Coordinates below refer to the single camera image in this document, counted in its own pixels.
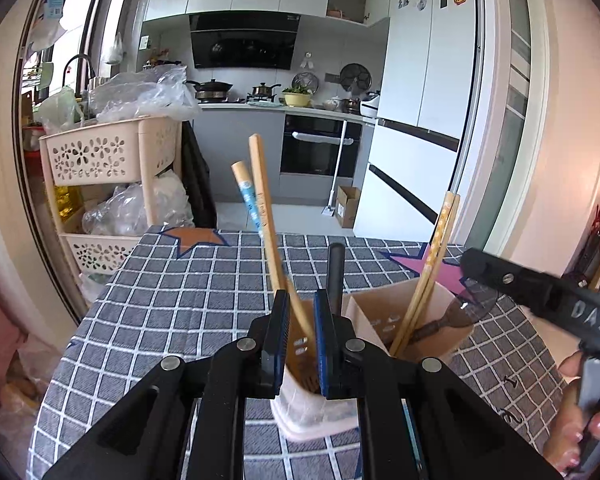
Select yellow oil bottle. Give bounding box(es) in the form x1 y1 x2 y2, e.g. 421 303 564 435
54 184 84 222

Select black kitchen faucet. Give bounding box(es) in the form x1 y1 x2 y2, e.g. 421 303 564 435
62 53 99 92

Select metal pots on counter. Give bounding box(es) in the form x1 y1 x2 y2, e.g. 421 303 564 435
322 95 363 114

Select wooden chopstick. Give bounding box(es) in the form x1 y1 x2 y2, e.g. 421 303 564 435
390 192 462 357
248 133 314 357
402 191 454 333

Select white rice cooker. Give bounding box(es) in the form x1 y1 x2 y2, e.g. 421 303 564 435
359 92 381 119

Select person's right hand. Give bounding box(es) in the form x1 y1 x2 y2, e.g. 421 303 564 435
543 351 600 472

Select white refrigerator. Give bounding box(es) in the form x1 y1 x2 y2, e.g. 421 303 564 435
352 0 482 249

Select hanging white plastic bag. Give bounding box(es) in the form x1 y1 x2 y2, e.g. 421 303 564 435
102 32 124 65

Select grey checked star tablecloth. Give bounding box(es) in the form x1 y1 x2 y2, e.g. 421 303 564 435
30 225 572 480

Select beige plastic storage cart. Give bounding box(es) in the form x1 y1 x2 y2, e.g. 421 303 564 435
38 115 184 287

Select dark chair back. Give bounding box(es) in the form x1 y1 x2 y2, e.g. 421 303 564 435
181 120 219 229

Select round wire rack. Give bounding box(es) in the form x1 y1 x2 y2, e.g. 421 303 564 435
292 72 319 94

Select round dark steamer rack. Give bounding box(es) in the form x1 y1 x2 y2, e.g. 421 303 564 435
339 63 371 92

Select black range hood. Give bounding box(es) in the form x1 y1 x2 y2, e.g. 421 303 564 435
188 12 301 71

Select clear crumpled plastic bags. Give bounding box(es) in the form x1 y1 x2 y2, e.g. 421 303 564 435
87 64 202 124

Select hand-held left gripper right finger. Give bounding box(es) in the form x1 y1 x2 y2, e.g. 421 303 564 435
313 287 564 480

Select clear plastic bags on shelf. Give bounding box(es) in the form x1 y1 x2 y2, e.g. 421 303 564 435
82 170 196 237

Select yellow bowl of greens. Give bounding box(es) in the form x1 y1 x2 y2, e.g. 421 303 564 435
279 85 315 108

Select blue patterned chopstick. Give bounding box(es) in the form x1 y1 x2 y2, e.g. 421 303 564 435
231 160 269 236

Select cardboard box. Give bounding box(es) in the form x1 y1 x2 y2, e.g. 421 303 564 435
335 185 361 230

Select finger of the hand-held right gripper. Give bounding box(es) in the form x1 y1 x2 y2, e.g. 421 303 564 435
459 247 557 319

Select dark cooking pot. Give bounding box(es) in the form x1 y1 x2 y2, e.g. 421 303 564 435
246 82 282 104

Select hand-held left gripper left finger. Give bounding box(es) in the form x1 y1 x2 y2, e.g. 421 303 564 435
42 289 291 480

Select pink plastic utensil holder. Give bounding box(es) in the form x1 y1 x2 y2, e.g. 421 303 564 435
270 277 476 442

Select dark clutter pile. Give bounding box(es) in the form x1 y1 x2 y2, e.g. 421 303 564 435
562 185 600 294

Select grey kitchen counter cabinet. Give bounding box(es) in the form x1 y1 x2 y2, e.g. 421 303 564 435
189 102 377 202

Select black built-in oven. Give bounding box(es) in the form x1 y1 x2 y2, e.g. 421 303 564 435
279 113 364 179

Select white mop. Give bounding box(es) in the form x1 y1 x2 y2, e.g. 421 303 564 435
321 119 349 219

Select black wok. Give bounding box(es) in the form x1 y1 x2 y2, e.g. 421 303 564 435
185 78 234 102

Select large black spoon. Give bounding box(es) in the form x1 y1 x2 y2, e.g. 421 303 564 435
328 242 345 317

